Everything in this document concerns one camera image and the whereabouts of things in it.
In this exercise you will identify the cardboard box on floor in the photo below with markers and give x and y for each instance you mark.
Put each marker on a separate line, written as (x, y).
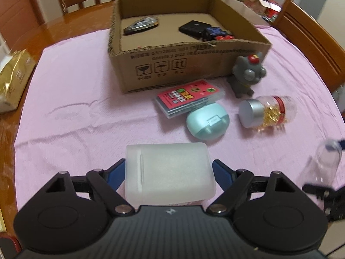
(258, 1)

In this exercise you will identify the gold tissue pack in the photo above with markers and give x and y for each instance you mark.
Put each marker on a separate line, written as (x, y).
(13, 86)

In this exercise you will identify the white translucent plastic box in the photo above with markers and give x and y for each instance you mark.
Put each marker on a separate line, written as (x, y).
(167, 172)

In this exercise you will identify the wooden chair with curved back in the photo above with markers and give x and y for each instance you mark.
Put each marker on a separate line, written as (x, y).
(304, 32)

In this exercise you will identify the pink table cloth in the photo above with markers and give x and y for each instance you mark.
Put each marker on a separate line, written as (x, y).
(80, 99)

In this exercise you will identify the cardboard box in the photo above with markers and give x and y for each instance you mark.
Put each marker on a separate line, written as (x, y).
(161, 67)
(258, 1)

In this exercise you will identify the red card case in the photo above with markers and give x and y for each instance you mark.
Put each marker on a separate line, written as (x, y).
(183, 97)

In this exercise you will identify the blue toy train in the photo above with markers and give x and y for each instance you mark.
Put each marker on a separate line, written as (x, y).
(214, 31)

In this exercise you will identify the teal earbud case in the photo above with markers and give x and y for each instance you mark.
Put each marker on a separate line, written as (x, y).
(204, 121)

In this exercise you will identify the black case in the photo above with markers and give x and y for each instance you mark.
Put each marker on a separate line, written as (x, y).
(192, 28)

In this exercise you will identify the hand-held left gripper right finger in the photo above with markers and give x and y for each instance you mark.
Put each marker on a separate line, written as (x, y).
(223, 173)

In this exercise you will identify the grey cat toy figure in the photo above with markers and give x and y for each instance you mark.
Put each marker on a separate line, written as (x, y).
(242, 81)

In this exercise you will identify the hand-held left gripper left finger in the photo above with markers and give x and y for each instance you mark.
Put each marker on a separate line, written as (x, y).
(116, 173)

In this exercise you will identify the capsule bottle with silver cap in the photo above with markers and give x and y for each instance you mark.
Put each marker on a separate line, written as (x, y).
(250, 112)

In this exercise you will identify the grey refrigerator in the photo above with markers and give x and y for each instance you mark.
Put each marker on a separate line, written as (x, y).
(315, 0)

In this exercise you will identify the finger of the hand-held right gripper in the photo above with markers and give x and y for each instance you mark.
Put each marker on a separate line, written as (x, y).
(333, 202)
(336, 144)

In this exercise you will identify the clear plastic jar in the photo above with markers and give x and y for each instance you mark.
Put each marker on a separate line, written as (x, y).
(323, 162)

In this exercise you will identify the wooden door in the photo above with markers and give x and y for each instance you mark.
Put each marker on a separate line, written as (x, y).
(16, 10)

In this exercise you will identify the grey correction tape dispenser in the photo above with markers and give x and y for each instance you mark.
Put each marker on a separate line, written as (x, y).
(140, 25)

